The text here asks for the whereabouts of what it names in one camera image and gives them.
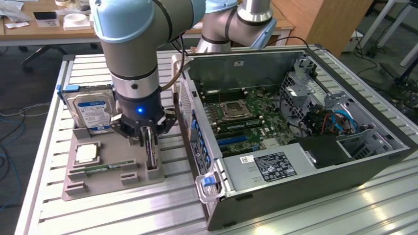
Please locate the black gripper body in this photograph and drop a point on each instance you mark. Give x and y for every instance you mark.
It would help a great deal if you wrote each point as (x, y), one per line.
(139, 107)

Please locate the green Nvidia graphics card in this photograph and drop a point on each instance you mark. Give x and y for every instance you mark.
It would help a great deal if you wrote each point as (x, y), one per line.
(151, 154)

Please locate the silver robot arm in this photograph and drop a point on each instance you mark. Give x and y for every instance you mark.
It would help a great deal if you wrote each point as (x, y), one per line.
(130, 49)

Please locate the grey parts rack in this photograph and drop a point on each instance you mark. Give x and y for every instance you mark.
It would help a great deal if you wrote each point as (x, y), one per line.
(124, 151)

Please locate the silver CPU chip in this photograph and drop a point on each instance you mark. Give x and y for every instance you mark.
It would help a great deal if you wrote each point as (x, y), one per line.
(86, 154)

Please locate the green RAM stick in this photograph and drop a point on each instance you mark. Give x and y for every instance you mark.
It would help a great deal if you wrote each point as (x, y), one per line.
(104, 168)
(242, 124)

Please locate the silver CPU socket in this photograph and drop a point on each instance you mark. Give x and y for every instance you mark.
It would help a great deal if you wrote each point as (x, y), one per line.
(231, 109)

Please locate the blue expansion slot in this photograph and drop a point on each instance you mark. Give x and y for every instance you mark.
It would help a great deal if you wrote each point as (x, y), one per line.
(233, 140)

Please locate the blue case release latch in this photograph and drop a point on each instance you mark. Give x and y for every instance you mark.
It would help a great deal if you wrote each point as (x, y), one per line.
(209, 182)

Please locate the green Dell motherboard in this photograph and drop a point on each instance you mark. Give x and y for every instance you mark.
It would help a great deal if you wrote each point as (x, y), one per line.
(258, 122)

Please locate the grey power supply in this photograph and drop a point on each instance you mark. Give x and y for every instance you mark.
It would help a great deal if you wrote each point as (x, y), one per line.
(242, 171)

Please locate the white case sticker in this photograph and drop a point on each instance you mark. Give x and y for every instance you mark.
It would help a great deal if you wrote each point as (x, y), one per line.
(238, 63)

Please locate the silver chipset heatsink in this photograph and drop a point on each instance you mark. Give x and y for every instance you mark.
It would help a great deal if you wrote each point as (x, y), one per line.
(270, 143)

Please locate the flat white box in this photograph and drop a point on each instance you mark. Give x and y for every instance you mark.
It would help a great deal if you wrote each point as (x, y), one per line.
(78, 27)

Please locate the black office chair base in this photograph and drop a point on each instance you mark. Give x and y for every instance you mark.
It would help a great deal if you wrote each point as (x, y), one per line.
(39, 52)

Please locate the white tape roll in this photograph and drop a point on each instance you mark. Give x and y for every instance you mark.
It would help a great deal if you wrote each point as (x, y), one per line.
(75, 18)

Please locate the silver drive cage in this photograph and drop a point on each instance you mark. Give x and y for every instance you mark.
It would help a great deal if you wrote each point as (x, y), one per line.
(301, 90)

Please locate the black-topped white box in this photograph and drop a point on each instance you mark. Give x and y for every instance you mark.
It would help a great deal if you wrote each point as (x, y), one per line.
(47, 20)

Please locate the beige tape roll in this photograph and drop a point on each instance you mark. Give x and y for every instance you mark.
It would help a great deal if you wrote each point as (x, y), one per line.
(62, 2)

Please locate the black fan shroud box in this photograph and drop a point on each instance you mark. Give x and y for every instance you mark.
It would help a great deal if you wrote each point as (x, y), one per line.
(323, 151)

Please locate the white paper label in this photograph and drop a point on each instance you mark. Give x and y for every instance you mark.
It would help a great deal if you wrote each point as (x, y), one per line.
(16, 25)

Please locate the open black PC case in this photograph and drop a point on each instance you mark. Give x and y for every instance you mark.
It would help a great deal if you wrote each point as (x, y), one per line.
(294, 203)

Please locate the clear plastic bag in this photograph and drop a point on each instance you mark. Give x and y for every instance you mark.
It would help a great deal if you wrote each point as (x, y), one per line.
(12, 9)

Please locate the silver disk bay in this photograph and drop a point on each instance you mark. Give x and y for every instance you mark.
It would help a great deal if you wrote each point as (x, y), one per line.
(369, 142)

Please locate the wooden cabinet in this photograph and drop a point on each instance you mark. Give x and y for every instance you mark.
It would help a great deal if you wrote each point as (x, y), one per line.
(326, 24)

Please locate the black stand base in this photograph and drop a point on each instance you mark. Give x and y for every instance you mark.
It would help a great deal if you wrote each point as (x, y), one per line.
(401, 80)

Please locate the hard disk with blue bracket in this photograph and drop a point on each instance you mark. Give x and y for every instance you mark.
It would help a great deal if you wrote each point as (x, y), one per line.
(91, 110)

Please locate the white table frame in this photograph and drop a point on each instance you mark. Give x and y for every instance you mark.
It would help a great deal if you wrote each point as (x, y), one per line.
(377, 23)

